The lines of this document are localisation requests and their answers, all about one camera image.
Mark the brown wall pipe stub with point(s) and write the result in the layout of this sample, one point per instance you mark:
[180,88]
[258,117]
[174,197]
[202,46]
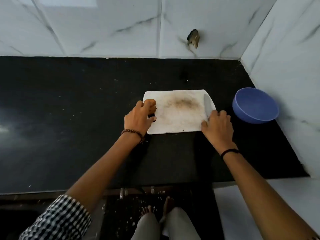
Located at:
[193,39]

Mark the grey trousers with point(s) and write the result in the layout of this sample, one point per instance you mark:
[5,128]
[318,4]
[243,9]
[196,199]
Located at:
[180,224]

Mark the person's right forearm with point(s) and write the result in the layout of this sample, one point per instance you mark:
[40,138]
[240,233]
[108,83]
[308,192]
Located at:
[262,197]

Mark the steel kitchen knife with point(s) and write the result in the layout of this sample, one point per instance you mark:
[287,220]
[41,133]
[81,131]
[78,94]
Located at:
[207,104]

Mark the person's left hand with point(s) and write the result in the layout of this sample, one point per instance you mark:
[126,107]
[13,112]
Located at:
[136,118]

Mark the person's left forearm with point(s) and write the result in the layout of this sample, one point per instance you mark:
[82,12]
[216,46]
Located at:
[105,169]

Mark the white cutting board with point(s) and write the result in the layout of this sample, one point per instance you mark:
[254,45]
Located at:
[180,112]

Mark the person's left foot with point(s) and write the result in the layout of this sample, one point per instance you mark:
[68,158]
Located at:
[148,211]

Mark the blue plastic bowl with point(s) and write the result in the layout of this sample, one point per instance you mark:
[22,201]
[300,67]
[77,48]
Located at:
[255,106]

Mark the person's foot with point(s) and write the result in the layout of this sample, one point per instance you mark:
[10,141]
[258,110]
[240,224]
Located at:
[148,211]
[168,206]

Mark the black white checkered shirt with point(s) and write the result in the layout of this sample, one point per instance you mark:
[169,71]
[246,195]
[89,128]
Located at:
[60,219]

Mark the black wristband with charm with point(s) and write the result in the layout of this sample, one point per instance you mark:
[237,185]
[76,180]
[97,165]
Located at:
[230,151]

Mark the person's right hand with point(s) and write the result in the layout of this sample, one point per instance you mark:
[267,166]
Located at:
[218,129]

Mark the person's right foot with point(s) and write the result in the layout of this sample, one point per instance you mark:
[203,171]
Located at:
[168,206]

